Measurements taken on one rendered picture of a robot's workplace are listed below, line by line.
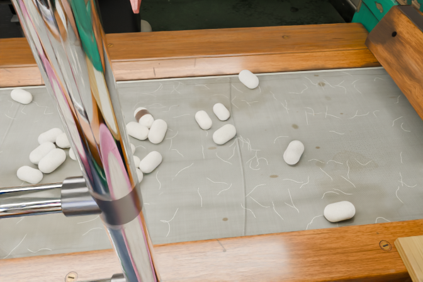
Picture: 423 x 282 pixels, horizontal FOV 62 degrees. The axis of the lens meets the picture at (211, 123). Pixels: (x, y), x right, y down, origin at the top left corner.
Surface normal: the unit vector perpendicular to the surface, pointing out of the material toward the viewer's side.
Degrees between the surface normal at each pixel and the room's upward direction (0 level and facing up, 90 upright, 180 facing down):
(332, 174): 0
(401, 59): 67
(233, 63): 45
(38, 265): 0
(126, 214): 90
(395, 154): 0
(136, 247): 90
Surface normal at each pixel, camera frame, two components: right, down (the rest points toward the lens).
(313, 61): 0.08, 0.00
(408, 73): -0.91, -0.21
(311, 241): 0.01, -0.70
